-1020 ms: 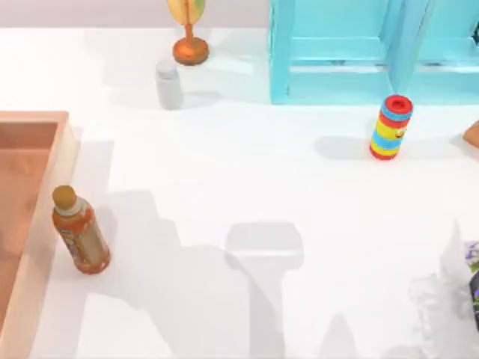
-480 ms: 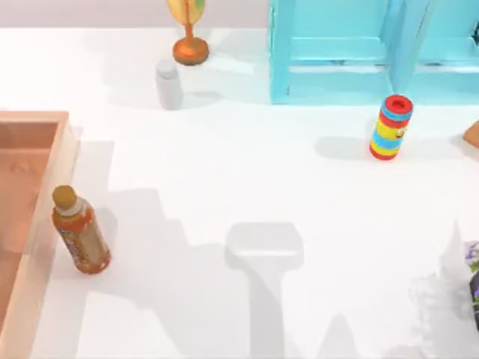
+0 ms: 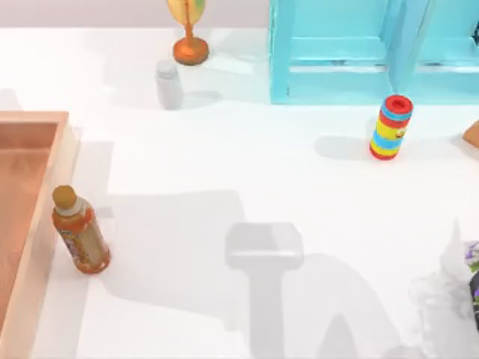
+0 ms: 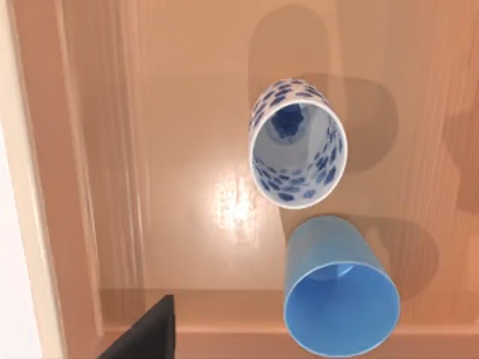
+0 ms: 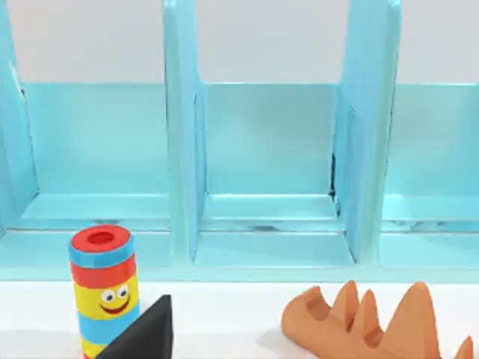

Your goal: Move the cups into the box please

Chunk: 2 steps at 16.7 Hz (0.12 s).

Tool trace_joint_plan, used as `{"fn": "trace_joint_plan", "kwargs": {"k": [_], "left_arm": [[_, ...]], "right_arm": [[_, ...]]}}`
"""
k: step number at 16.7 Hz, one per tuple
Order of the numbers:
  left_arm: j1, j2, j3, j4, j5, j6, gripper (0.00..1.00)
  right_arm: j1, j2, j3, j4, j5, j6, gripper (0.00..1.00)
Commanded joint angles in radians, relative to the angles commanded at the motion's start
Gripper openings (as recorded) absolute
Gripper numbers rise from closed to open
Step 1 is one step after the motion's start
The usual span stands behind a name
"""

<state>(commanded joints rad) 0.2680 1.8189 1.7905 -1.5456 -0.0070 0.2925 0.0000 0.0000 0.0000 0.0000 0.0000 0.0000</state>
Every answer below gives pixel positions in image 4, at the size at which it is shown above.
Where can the light blue cup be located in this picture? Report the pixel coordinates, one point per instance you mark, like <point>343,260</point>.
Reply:
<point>337,291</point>

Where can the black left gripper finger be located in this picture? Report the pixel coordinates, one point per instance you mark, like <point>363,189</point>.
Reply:
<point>153,334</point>

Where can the white cup with blue pattern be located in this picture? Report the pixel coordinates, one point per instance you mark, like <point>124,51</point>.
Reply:
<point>295,149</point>

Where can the shallow salmon-coloured box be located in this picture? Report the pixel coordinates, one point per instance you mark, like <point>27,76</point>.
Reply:
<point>149,149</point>

